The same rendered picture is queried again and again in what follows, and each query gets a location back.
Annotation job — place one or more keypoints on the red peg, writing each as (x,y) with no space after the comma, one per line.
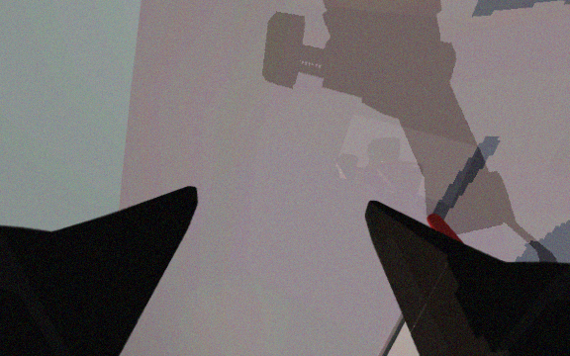
(436,222)

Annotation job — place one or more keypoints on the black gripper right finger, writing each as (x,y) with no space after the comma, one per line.
(456,300)

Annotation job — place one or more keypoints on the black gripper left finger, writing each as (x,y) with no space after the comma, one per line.
(87,285)

